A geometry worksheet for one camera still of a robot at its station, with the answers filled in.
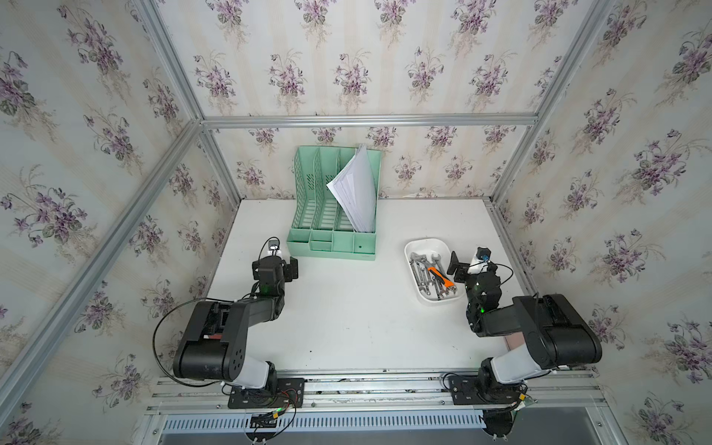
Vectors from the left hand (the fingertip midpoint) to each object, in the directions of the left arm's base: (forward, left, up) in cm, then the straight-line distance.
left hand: (278, 259), depth 93 cm
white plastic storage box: (+5, -51, -4) cm, 52 cm away
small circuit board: (-44, -2, -10) cm, 45 cm away
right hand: (-1, -65, +5) cm, 65 cm away
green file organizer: (+21, -13, -7) cm, 26 cm away
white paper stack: (+19, -26, +16) cm, 35 cm away
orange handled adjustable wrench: (-6, -57, -4) cm, 58 cm away
